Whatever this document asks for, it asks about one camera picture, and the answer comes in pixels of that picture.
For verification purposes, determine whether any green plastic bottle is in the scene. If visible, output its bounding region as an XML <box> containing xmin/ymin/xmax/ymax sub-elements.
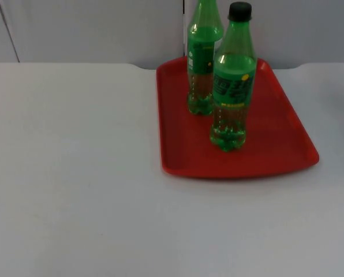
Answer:
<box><xmin>186</xmin><ymin>0</ymin><xmax>225</xmax><ymax>117</ymax></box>
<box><xmin>208</xmin><ymin>2</ymin><xmax>257</xmax><ymax>152</ymax></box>

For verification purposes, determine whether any red tray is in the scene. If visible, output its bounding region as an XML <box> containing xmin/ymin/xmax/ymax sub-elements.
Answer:
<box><xmin>156</xmin><ymin>56</ymin><xmax>320</xmax><ymax>180</ymax></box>

